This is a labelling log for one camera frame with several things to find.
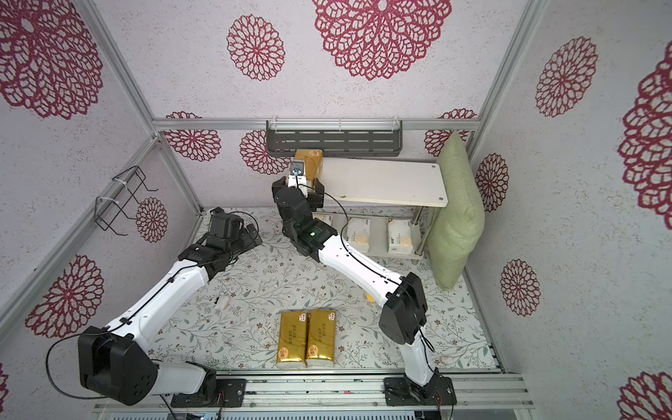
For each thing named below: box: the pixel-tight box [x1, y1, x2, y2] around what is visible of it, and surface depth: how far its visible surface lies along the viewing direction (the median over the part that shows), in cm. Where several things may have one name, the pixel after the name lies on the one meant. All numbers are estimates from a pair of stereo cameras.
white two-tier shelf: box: [313, 157, 449, 259], surface depth 87 cm
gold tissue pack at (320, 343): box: [305, 309, 337, 369], surface depth 79 cm
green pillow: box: [427, 131, 486, 290], surface depth 80 cm
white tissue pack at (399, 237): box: [386, 218, 413, 255], surface depth 97 cm
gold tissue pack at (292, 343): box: [276, 310, 308, 370], surface depth 78 cm
